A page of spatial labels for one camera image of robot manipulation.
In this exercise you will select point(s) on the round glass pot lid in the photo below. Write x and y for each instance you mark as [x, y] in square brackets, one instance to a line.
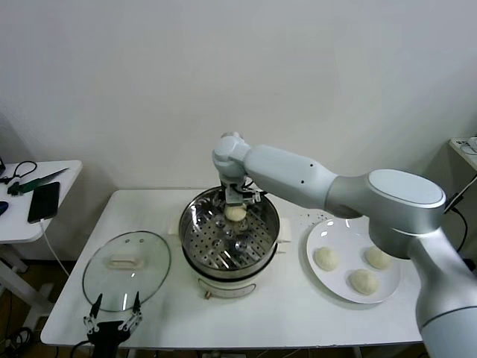
[145, 276]

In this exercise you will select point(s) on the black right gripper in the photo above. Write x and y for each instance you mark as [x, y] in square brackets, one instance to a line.
[234, 195]

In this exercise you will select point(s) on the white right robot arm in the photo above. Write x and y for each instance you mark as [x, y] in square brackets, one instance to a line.
[372, 201]

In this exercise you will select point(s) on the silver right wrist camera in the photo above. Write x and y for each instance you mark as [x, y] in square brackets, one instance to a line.
[252, 197]

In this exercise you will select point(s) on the white shelf table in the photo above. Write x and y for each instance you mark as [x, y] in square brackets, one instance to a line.
[455, 143]

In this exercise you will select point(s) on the dark crumbs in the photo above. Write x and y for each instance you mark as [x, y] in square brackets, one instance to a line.
[313, 216]

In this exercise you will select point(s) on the white side table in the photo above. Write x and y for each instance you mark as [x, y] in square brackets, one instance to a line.
[67, 175]

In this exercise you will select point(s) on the white round plate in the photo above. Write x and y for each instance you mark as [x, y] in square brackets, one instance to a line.
[335, 238]

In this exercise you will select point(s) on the white steamed baozi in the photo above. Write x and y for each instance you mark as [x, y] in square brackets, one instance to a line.
[377, 258]
[363, 281]
[234, 214]
[326, 258]

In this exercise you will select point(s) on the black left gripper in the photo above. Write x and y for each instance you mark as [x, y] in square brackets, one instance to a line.
[108, 335]

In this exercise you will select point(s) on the blue computer mouse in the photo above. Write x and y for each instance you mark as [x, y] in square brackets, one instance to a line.
[3, 208]

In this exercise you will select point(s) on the black smartphone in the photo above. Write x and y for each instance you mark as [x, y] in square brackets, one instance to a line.
[44, 203]

